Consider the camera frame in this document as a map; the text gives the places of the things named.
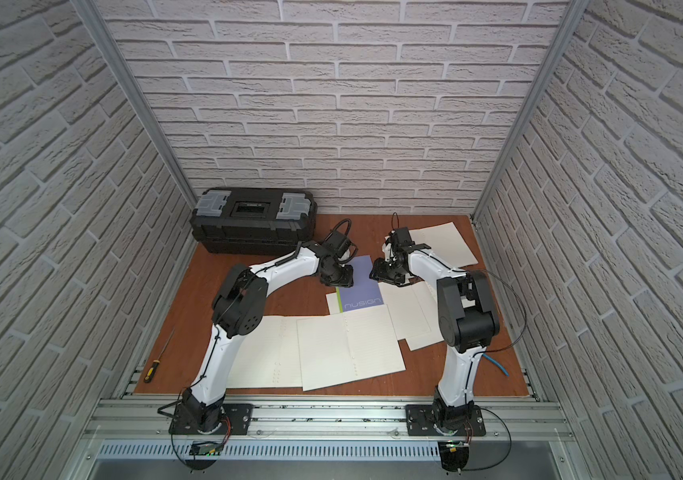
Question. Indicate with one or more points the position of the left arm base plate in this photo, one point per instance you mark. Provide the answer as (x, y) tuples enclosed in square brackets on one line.
[(233, 417)]

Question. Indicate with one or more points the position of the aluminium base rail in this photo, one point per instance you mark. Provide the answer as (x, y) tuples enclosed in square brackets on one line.
[(310, 428)]

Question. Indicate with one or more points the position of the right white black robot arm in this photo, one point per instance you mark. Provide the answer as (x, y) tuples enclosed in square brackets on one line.
[(466, 316)]

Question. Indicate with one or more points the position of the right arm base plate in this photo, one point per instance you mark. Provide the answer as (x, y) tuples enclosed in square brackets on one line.
[(429, 420)]

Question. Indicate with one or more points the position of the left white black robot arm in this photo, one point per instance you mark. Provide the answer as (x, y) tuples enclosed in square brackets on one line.
[(239, 309)]

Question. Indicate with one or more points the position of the black plastic toolbox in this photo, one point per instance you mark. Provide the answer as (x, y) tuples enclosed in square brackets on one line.
[(256, 221)]

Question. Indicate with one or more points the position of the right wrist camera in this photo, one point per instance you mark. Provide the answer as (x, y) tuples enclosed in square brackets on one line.
[(400, 238)]

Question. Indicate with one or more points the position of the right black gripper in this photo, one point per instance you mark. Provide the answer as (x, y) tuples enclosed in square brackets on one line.
[(379, 272)]

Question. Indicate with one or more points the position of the purple cover notebook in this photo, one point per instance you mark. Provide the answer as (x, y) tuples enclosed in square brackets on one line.
[(364, 293)]

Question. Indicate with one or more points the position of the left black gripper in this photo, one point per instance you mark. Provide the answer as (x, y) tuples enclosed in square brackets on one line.
[(336, 274)]

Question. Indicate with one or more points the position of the yellow black screwdriver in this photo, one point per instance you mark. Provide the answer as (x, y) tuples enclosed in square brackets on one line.
[(149, 377)]

